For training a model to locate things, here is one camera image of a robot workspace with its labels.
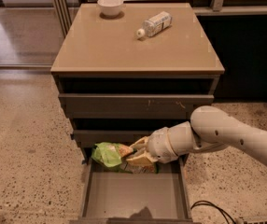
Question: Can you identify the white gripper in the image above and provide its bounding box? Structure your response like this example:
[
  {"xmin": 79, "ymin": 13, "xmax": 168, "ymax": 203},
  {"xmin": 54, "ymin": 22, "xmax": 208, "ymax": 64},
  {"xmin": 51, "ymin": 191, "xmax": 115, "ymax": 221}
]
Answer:
[{"xmin": 126, "ymin": 127, "xmax": 178, "ymax": 167}]

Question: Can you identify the green rice chip bag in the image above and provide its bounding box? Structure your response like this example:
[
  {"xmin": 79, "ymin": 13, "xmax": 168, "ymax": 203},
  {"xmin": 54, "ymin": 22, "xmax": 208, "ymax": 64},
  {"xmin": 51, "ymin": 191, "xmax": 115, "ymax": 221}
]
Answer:
[{"xmin": 91, "ymin": 142, "xmax": 159, "ymax": 174}]

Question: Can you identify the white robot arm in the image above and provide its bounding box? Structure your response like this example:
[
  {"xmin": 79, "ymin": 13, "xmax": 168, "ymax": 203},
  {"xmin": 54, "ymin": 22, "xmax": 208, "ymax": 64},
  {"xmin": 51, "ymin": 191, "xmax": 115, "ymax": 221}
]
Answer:
[{"xmin": 126, "ymin": 105, "xmax": 267, "ymax": 167}]

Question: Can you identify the grey bottom drawer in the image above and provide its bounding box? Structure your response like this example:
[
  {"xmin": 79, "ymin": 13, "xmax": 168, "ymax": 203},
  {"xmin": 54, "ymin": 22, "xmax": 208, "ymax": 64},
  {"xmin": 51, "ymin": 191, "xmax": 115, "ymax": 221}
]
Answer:
[{"xmin": 69, "ymin": 155, "xmax": 200, "ymax": 224}]

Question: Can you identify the grey drawer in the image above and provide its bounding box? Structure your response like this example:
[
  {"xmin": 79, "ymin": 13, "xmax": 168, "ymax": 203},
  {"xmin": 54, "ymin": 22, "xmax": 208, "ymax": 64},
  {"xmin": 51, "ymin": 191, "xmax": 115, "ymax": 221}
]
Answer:
[
  {"xmin": 70, "ymin": 129, "xmax": 200, "ymax": 150},
  {"xmin": 59, "ymin": 93, "xmax": 214, "ymax": 119},
  {"xmin": 69, "ymin": 155, "xmax": 200, "ymax": 224}
]

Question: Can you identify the grey middle drawer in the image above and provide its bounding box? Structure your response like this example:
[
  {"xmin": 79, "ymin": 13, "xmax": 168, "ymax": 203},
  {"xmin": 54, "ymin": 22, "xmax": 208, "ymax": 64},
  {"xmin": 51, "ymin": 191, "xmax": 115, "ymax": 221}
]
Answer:
[{"xmin": 70, "ymin": 129, "xmax": 200, "ymax": 150}]

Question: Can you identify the beige drawer cabinet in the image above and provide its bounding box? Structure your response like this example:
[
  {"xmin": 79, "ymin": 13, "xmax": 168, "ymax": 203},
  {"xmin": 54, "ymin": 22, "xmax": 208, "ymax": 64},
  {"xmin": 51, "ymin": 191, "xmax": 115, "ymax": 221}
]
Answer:
[{"xmin": 49, "ymin": 2, "xmax": 226, "ymax": 166}]

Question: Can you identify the grey top drawer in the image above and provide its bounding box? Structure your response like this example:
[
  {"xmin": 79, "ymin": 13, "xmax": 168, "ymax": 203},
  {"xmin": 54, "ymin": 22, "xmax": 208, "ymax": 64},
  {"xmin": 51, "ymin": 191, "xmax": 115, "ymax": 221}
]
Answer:
[{"xmin": 59, "ymin": 93, "xmax": 214, "ymax": 119}]

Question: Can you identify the white power strip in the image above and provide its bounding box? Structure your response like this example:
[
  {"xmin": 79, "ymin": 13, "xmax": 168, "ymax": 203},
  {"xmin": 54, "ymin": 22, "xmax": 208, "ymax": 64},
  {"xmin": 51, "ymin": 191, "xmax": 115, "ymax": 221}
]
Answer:
[{"xmin": 236, "ymin": 217, "xmax": 267, "ymax": 224}]

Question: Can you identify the white plastic bottle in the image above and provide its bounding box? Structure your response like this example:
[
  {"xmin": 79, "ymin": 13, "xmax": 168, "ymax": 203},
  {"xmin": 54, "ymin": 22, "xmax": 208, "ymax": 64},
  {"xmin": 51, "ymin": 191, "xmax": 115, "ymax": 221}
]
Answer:
[{"xmin": 136, "ymin": 11, "xmax": 173, "ymax": 38}]

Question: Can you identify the white ceramic bowl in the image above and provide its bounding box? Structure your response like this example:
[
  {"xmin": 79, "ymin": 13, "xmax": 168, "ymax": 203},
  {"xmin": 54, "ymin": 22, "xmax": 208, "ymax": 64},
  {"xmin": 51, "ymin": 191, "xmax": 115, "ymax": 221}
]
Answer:
[{"xmin": 97, "ymin": 0, "xmax": 123, "ymax": 17}]

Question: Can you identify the black cable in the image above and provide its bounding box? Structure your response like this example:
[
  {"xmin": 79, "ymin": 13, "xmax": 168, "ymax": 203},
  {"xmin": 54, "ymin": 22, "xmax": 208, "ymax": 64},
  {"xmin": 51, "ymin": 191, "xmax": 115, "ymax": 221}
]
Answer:
[{"xmin": 190, "ymin": 200, "xmax": 236, "ymax": 224}]

